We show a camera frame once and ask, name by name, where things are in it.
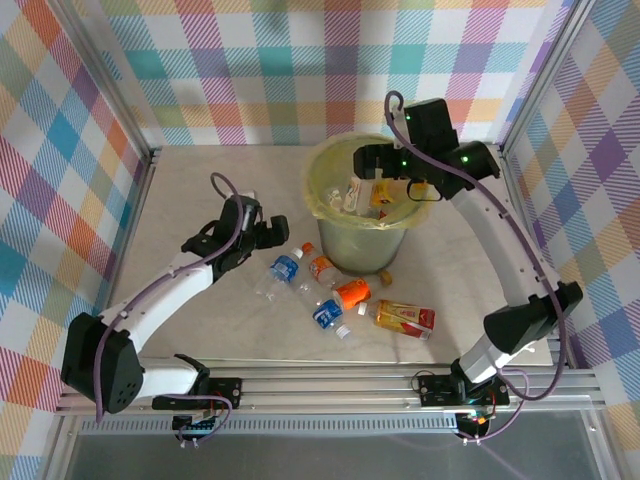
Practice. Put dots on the clear blue label bottle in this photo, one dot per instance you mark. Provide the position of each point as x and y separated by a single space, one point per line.
284 266
327 315

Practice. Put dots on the yellow cap yellow bottle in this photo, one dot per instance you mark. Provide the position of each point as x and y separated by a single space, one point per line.
382 194

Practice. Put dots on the orange cap clear bottle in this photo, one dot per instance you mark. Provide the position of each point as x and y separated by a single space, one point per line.
320 266

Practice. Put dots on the orange label plastic bottle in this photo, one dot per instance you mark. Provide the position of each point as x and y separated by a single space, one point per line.
352 292

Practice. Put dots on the yellow red label bottle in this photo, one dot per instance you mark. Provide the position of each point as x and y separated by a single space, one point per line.
400 315

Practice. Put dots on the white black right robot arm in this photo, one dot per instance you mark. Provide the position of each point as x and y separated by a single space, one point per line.
500 240

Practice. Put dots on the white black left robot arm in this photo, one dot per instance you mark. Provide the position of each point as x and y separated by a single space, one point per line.
165 295

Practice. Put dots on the green translucent trash bin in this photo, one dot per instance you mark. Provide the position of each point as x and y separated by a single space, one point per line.
309 172

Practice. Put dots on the silver mesh waste bin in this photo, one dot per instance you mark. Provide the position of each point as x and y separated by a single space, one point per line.
360 250

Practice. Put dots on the clear crushed plastic bottle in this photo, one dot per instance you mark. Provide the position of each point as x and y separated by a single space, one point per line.
336 196

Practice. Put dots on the small tan object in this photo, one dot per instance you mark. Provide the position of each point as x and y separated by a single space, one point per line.
385 278

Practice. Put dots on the small controller circuit board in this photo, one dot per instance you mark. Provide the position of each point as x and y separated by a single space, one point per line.
197 427
475 422

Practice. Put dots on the grey lower shelf panel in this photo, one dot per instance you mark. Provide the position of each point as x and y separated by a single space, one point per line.
325 460

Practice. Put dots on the aluminium table edge rail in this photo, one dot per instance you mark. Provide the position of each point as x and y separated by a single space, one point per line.
129 240
520 210

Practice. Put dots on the aluminium frame post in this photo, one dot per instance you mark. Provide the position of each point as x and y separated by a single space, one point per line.
119 95
542 75

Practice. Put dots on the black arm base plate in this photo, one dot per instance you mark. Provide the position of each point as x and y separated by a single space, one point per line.
230 392
434 391

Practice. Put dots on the wide aluminium base rail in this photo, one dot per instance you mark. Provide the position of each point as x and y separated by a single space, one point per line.
325 390

